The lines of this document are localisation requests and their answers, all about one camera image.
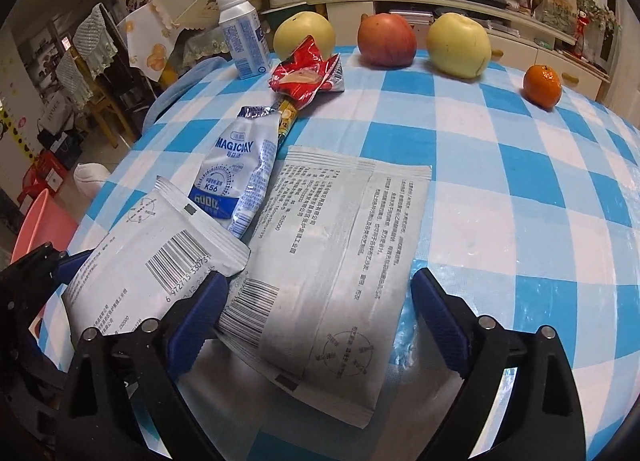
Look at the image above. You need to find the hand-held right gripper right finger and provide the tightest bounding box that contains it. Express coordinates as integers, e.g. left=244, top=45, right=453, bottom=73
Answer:
left=410, top=268, right=587, bottom=461

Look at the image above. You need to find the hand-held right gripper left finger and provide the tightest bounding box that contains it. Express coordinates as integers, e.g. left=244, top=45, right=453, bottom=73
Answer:
left=55, top=270, right=231, bottom=461

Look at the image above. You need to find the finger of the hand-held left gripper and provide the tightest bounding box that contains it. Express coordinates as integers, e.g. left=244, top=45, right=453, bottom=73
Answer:
left=0, top=287, right=68, bottom=377
left=0, top=241, right=94, bottom=292

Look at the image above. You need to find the pink plastic bucket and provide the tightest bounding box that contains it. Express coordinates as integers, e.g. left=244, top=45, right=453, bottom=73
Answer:
left=10, top=188, right=80, bottom=269

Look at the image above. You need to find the small white foil packet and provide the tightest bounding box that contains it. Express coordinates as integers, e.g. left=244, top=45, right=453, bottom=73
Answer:
left=62, top=176, right=251, bottom=337

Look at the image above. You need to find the large white foil packet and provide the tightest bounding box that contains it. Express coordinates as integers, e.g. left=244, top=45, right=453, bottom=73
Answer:
left=215, top=145, right=433, bottom=429

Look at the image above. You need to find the white cushion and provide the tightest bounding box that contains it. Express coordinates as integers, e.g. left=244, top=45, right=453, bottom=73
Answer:
left=74, top=164, right=112, bottom=199

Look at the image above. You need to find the blue checkered tablecloth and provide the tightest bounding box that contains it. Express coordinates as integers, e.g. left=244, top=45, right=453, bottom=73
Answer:
left=37, top=44, right=640, bottom=461

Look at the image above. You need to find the crumpled white blue pouch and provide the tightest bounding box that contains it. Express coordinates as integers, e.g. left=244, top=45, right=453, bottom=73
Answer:
left=189, top=106, right=282, bottom=241

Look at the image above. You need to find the wooden chair with lace cover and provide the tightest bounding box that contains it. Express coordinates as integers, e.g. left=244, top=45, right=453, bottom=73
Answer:
left=72, top=2, right=137, bottom=142
left=54, top=48, right=101, bottom=127

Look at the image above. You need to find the blue chair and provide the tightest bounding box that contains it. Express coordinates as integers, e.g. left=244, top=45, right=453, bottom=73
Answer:
left=142, top=58, right=236, bottom=134

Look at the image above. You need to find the yellow stick wrapper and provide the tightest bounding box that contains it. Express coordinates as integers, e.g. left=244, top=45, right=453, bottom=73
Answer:
left=276, top=96, right=302, bottom=138

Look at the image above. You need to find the orange print tablecloth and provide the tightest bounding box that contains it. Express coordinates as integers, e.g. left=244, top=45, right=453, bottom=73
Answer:
left=122, top=6, right=177, bottom=83

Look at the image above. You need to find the small orange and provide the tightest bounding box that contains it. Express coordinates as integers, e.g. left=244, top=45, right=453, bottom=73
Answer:
left=523, top=64, right=563, bottom=110

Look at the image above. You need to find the red snack wrapper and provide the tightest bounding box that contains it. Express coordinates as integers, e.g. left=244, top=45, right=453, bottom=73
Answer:
left=269, top=35, right=347, bottom=107

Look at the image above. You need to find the white plastic bottle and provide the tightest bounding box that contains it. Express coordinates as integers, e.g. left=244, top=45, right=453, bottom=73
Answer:
left=216, top=0, right=272, bottom=81

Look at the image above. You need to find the yellow apple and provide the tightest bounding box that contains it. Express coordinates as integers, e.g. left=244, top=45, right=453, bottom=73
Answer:
left=426, top=12, right=493, bottom=79
left=273, top=11, right=336, bottom=62

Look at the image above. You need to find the red apple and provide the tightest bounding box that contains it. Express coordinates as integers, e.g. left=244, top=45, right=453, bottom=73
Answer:
left=357, top=12, right=418, bottom=70

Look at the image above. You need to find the printed shopping bag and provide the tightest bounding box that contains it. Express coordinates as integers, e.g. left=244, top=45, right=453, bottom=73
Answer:
left=532, top=0, right=584, bottom=35

